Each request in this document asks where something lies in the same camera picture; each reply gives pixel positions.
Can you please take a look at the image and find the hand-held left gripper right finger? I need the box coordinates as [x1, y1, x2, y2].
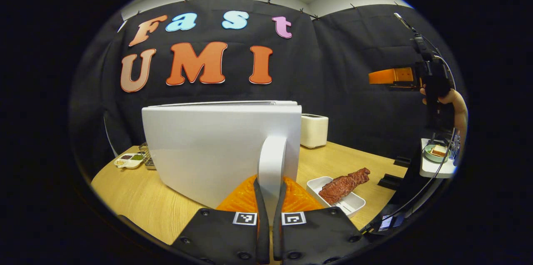
[273, 176, 371, 265]

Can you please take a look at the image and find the white divided seasoning dish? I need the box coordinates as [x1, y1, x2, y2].
[114, 153, 145, 169]

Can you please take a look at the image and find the green bowl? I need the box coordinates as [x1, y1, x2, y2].
[424, 144, 450, 163]

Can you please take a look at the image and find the row of black cloth clips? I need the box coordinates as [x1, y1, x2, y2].
[135, 0, 400, 20]

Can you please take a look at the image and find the white side table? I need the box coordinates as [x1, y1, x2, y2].
[420, 138, 457, 179]

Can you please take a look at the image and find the black backdrop cloth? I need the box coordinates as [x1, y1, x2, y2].
[71, 0, 466, 182]

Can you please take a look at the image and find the black device with screen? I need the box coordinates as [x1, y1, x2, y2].
[377, 214, 404, 232]

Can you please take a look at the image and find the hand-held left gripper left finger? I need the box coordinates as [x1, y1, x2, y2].
[171, 175, 271, 265]

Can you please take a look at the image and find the white rectangular tray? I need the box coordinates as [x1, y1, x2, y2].
[306, 176, 366, 218]

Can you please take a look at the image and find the black cable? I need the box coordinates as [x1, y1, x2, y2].
[360, 55, 457, 232]

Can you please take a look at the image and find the metal wire utensil holder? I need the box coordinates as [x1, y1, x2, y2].
[139, 142, 157, 170]

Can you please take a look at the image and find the white toaster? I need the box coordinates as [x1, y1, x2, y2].
[301, 114, 329, 149]

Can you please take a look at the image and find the red-brown meat piece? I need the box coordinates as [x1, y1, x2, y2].
[319, 168, 371, 205]

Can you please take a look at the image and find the white microwave oven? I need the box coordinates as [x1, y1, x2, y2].
[142, 100, 302, 226]

